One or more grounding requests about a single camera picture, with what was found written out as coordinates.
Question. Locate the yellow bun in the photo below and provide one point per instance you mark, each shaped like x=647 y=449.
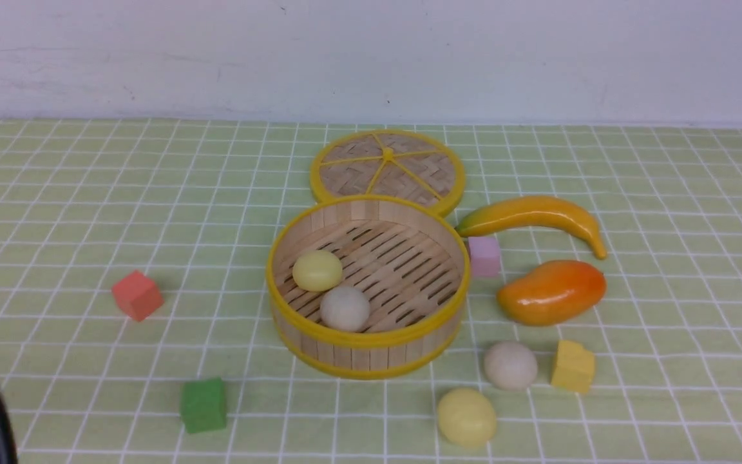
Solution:
x=317 y=271
x=466 y=418

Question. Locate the white bun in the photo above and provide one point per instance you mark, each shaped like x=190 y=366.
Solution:
x=345 y=309
x=510 y=366

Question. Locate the bamboo steamer tray yellow rim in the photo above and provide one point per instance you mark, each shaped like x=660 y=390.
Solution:
x=410 y=264

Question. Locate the woven bamboo steamer lid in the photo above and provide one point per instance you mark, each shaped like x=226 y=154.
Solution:
x=389 y=162

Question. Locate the pink foam cube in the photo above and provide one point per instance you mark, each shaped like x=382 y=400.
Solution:
x=485 y=256

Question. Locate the yellow toy banana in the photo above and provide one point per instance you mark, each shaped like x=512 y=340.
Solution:
x=535 y=211

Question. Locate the orange toy mango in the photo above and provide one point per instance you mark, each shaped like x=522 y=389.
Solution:
x=552 y=293

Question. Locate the green foam cube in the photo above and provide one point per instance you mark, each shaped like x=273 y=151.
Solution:
x=203 y=406

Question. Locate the red foam cube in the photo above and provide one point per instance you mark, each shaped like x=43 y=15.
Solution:
x=137 y=295

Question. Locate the yellow foam block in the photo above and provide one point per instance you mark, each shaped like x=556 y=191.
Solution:
x=574 y=367

